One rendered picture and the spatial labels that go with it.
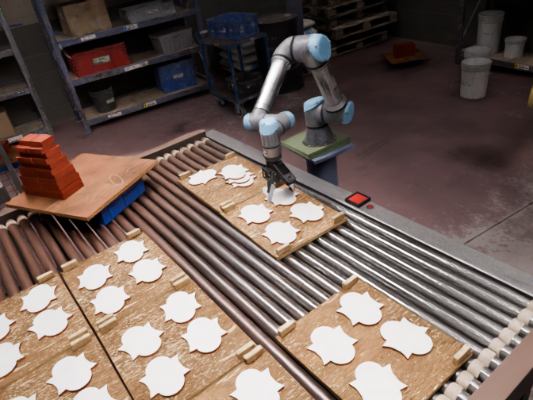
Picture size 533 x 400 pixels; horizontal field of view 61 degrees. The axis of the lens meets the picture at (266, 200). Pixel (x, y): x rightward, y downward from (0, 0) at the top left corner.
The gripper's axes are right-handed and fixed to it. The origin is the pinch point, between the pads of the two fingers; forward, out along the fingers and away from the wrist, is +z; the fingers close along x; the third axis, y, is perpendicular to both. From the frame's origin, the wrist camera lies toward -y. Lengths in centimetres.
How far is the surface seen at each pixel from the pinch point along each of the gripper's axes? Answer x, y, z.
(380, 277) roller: 5, -61, 3
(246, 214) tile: 18.7, -0.3, -0.6
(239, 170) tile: 1.9, 31.5, -2.9
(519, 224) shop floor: -171, -20, 94
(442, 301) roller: -1, -81, 3
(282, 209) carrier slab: 5.2, -7.5, 0.4
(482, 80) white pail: -346, 124, 73
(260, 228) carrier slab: 19.2, -11.3, 0.5
